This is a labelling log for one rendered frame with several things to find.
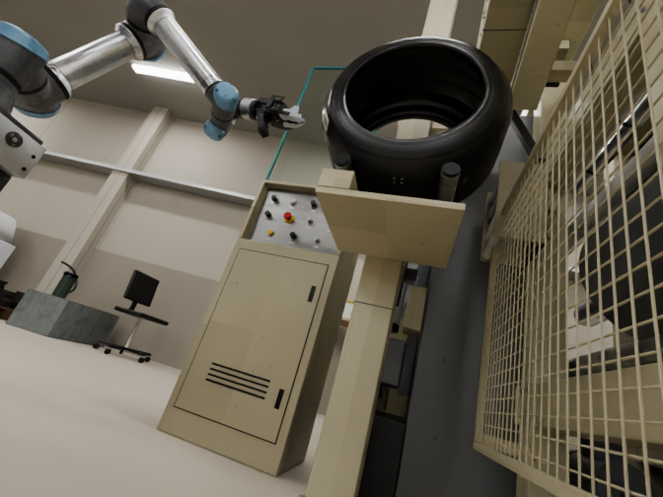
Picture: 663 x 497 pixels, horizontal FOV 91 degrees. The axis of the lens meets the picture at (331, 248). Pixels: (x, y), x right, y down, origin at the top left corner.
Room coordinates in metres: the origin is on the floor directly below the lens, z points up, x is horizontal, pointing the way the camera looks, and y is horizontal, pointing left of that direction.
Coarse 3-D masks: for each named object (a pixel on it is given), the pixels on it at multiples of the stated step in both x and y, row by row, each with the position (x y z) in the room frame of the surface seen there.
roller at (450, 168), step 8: (448, 168) 0.64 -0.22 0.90; (456, 168) 0.63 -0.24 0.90; (440, 176) 0.67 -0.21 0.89; (448, 176) 0.64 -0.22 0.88; (456, 176) 0.64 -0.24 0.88; (440, 184) 0.69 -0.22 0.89; (448, 184) 0.67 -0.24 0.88; (456, 184) 0.68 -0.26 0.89; (440, 192) 0.72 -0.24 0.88; (448, 192) 0.70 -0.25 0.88; (440, 200) 0.75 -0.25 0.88; (448, 200) 0.74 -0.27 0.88
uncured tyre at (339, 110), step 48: (384, 48) 0.71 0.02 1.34; (432, 48) 0.68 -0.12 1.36; (336, 96) 0.74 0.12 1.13; (384, 96) 0.93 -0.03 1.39; (432, 96) 0.89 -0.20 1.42; (480, 96) 0.77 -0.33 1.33; (336, 144) 0.76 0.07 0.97; (384, 144) 0.69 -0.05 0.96; (432, 144) 0.65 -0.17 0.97; (480, 144) 0.64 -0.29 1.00; (384, 192) 0.80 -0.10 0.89; (432, 192) 0.76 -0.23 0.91
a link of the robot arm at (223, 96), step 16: (128, 0) 0.74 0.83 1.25; (144, 0) 0.71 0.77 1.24; (160, 0) 0.72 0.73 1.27; (128, 16) 0.77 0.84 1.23; (144, 16) 0.74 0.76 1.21; (160, 16) 0.73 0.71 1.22; (160, 32) 0.76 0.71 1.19; (176, 32) 0.75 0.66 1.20; (176, 48) 0.78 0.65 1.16; (192, 48) 0.78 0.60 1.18; (192, 64) 0.79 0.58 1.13; (208, 64) 0.80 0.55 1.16; (208, 80) 0.81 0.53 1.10; (208, 96) 0.84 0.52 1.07; (224, 96) 0.81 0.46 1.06; (224, 112) 0.87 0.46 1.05
